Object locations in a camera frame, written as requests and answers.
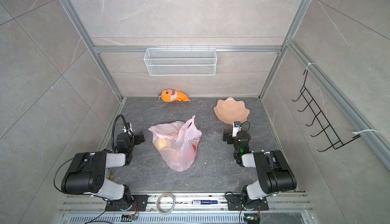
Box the pink plastic bag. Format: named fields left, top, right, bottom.
left=148, top=116, right=202, bottom=172

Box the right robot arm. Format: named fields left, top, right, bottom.
left=222, top=129, right=297, bottom=203

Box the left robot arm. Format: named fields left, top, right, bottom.
left=61, top=132, right=145, bottom=203

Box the pink shell-shaped plate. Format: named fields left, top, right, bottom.
left=214, top=97, right=250, bottom=124

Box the orange fish plush toy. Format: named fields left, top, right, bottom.
left=158, top=89, right=191, bottom=103

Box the roll of clear tape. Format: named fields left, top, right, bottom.
left=156, top=193, right=176, bottom=215

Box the blue marker pen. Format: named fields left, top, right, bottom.
left=192, top=200, right=218, bottom=205

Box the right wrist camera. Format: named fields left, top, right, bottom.
left=232, top=121, right=241, bottom=138

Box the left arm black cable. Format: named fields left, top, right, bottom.
left=111, top=114, right=128, bottom=151

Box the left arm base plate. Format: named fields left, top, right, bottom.
left=105, top=195, right=149, bottom=211

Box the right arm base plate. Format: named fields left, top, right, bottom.
left=224, top=192, right=269, bottom=211

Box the white wire mesh basket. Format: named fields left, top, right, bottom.
left=144, top=47, right=217, bottom=76

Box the black wire hook rack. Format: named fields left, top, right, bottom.
left=291, top=70, right=361, bottom=152

